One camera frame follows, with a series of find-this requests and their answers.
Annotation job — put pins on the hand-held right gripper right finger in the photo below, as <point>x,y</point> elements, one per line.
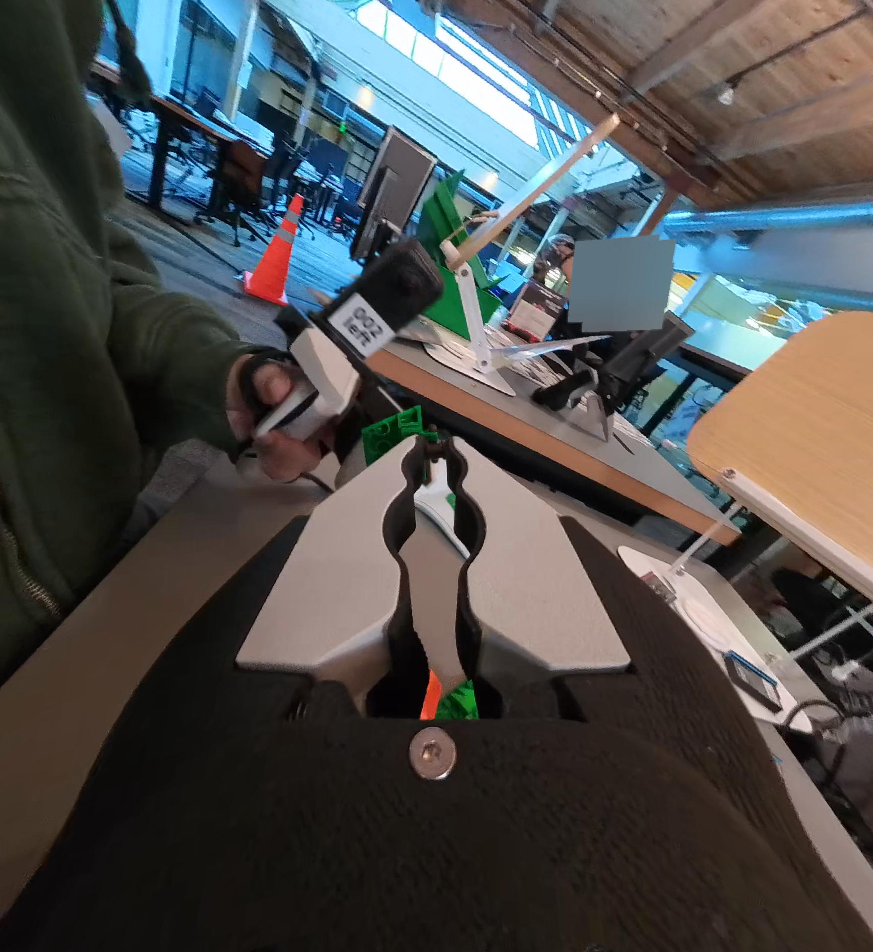
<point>541,595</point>

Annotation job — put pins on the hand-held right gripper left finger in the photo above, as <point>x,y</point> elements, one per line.
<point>317,595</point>

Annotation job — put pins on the green lego block brown clips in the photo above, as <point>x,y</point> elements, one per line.
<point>388,435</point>

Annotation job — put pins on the person's left forearm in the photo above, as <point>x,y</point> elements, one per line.
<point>176,357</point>

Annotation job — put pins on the person's left hand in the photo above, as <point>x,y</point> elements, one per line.
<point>280,454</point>

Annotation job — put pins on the wooden board on white stand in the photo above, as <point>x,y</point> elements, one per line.
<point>816,416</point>
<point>474,327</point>

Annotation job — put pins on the black computer monitor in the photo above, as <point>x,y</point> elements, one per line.
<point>645,357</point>
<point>395,186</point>

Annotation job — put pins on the orange traffic cone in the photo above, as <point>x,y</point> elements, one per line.
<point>276,260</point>

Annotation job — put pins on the red and black box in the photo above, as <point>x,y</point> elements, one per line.
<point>537,312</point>

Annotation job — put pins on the clear acrylic sheet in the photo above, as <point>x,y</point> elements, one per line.
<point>548,348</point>

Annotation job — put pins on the grey desk with wooden edge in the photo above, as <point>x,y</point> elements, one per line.
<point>511,405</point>

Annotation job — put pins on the brown office chair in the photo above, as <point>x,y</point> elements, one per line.
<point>239,178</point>

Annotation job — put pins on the black and white gripper device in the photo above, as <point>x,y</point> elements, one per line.
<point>567,390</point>

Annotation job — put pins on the black battery with blue stripe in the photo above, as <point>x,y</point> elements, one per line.
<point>753,680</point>

